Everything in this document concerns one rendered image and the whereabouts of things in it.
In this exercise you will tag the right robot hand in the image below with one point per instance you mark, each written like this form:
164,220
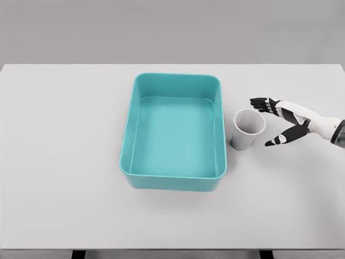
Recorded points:
297,111

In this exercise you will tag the white paper cup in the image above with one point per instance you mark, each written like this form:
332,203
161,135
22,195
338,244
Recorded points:
245,129

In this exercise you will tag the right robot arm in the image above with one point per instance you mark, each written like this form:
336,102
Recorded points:
332,128

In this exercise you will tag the teal plastic basket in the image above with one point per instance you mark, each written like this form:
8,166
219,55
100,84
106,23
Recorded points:
172,135

